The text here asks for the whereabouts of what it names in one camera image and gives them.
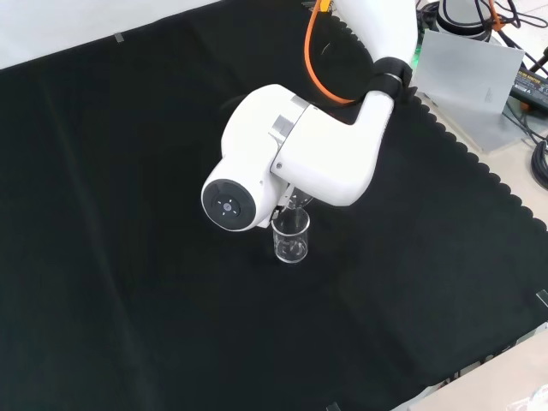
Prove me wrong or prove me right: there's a coiled black cable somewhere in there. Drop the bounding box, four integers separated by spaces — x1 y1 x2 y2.
529 139 548 190

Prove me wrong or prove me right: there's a black bench cloth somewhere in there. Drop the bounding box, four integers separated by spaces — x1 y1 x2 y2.
0 0 548 411

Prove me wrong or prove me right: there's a black power adapter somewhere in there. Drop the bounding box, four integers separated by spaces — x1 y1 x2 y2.
509 63 548 109

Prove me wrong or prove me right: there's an orange cable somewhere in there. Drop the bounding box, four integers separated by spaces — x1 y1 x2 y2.
303 0 521 105

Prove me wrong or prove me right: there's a clear plastic item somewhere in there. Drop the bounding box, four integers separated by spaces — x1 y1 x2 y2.
511 386 548 411

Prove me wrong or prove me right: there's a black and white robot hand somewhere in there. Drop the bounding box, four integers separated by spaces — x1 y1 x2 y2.
272 183 297 220

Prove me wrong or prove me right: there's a tall clear glass beaker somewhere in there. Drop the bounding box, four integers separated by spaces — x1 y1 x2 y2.
271 209 312 265

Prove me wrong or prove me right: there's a pale grey board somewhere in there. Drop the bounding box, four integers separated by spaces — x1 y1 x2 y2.
411 28 527 115

